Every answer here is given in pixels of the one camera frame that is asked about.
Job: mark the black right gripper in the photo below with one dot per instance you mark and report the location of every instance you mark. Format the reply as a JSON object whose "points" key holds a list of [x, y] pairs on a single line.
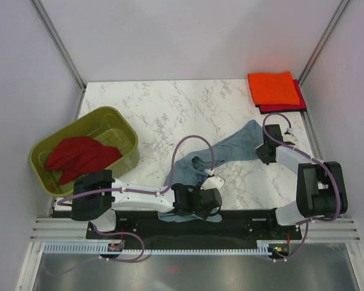
{"points": [[259, 151]]}

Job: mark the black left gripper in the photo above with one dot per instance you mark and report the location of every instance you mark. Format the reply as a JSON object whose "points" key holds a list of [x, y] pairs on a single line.
{"points": [[204, 214]]}

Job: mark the blue-grey t-shirt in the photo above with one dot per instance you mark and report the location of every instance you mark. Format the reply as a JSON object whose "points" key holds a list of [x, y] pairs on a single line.
{"points": [[192, 168]]}

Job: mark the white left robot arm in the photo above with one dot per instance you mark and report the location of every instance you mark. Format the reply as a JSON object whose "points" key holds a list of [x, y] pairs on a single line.
{"points": [[100, 197]]}

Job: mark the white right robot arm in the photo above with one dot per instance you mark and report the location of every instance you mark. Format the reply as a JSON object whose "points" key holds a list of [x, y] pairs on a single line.
{"points": [[320, 191]]}

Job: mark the folded crimson t-shirt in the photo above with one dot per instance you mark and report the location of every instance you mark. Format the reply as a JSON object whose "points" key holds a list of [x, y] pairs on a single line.
{"points": [[283, 108]]}

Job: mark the folded orange t-shirt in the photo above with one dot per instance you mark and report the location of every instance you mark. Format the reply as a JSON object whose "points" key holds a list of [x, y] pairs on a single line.
{"points": [[272, 88]]}

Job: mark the olive green plastic bin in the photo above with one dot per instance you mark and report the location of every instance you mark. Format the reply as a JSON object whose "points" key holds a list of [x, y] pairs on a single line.
{"points": [[105, 125]]}

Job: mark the red t-shirt in bin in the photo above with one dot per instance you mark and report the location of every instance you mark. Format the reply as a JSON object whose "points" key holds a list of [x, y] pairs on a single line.
{"points": [[81, 155]]}

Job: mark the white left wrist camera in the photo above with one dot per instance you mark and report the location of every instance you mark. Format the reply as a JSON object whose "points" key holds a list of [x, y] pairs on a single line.
{"points": [[213, 181]]}

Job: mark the aluminium table edge rail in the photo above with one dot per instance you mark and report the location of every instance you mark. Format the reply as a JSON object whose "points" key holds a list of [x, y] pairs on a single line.
{"points": [[312, 136]]}

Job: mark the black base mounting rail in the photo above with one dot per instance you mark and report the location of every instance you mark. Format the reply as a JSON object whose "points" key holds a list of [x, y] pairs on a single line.
{"points": [[238, 228]]}

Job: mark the white slotted cable duct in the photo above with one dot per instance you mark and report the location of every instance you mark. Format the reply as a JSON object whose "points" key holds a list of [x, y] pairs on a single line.
{"points": [[107, 248]]}

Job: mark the right aluminium frame post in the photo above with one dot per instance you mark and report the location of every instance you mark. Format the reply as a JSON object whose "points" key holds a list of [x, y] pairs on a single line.
{"points": [[323, 40]]}

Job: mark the aluminium frame post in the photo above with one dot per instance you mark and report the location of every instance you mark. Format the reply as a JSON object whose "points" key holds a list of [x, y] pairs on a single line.
{"points": [[56, 39], [323, 40]]}

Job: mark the left aluminium frame post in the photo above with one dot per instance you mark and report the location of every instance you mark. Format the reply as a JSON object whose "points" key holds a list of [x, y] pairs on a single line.
{"points": [[56, 39]]}

